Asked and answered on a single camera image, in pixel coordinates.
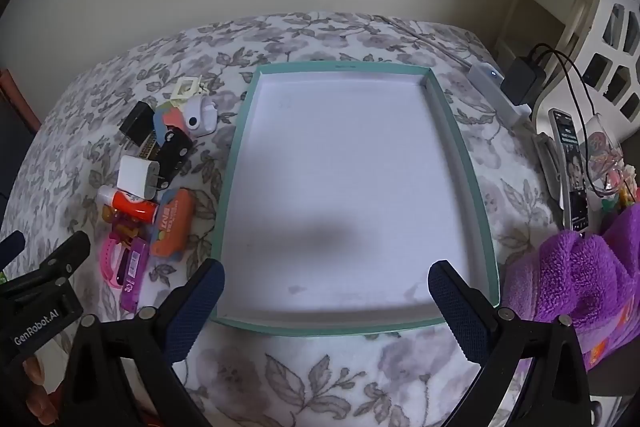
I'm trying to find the clear printed glass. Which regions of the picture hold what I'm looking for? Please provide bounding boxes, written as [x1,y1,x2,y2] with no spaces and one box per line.
[585,114,626,198]

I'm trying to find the floral printed blanket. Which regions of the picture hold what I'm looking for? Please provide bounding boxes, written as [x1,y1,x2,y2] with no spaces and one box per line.
[0,11,566,427]

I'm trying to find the gold patterned lighter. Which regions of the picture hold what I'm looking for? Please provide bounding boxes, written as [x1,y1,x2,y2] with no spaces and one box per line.
[137,132,163,162]

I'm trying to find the smartphone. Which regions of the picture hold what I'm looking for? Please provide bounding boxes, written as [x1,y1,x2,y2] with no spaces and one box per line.
[547,107,591,233]

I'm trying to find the dark blue cabinet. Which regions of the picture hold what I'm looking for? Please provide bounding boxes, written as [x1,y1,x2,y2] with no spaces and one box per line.
[0,92,36,208]

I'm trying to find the pink toy figure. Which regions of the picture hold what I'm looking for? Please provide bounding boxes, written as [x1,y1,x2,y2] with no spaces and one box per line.
[102,206,151,244]

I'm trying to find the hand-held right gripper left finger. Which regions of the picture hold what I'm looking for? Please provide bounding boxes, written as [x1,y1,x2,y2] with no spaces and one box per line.
[59,258,226,427]

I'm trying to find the black plug adapter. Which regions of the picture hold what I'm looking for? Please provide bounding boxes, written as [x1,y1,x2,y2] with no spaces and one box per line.
[119,101,156,152]

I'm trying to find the orange blue candy pack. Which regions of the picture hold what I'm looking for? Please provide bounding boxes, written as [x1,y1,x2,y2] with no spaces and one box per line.
[150,188,197,260]

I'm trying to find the white power strip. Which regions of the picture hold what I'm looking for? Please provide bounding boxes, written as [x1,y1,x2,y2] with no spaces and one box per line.
[467,62,533,128]

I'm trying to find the teal cardboard tray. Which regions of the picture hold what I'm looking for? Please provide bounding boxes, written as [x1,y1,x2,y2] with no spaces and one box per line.
[209,61,502,338]

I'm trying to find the white plug charger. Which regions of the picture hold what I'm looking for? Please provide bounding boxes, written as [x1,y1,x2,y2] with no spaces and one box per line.
[116,155,168,200]

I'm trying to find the black plugged charger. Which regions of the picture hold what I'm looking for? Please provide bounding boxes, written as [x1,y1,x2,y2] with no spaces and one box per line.
[501,44,551,106]

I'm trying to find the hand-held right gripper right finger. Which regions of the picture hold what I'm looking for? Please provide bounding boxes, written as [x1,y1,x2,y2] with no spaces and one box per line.
[427,260,593,427]

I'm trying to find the red white tube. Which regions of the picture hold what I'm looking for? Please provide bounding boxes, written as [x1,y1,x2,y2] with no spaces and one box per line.
[97,185,160,223]

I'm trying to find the white mini camera toy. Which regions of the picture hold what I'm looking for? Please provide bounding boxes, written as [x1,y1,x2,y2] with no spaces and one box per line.
[182,94,218,138]

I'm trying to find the black car key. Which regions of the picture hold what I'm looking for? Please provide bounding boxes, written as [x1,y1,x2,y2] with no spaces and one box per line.
[155,127,193,182]

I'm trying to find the purple towel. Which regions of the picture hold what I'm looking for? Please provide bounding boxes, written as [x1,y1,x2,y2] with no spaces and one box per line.
[500,207,640,373]

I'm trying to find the pastel multicoloured eraser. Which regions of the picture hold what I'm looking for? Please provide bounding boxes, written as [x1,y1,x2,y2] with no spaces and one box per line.
[151,103,187,142]

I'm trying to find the reddish wooden board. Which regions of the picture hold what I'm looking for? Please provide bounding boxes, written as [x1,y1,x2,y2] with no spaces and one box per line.
[0,69,42,132]

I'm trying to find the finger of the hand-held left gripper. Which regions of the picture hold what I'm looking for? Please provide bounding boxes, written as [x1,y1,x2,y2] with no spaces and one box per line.
[0,231,92,303]
[0,230,26,270]

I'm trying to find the black cable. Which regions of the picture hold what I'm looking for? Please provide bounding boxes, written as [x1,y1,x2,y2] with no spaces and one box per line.
[530,43,626,200]

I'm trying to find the white lattice basket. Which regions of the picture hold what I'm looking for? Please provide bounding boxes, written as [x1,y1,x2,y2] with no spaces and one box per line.
[590,0,640,142]

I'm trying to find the person's left hand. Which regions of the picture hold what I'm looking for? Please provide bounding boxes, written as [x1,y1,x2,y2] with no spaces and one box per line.
[22,354,63,425]

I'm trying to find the pink wrist band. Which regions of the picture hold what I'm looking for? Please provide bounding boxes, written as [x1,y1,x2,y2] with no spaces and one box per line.
[100,229,138,290]

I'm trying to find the cream hair claw clip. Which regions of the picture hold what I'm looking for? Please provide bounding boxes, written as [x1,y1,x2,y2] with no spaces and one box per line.
[167,77,203,101]

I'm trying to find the magenta small box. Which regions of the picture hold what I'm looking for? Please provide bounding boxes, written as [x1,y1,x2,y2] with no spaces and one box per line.
[119,237,151,314]

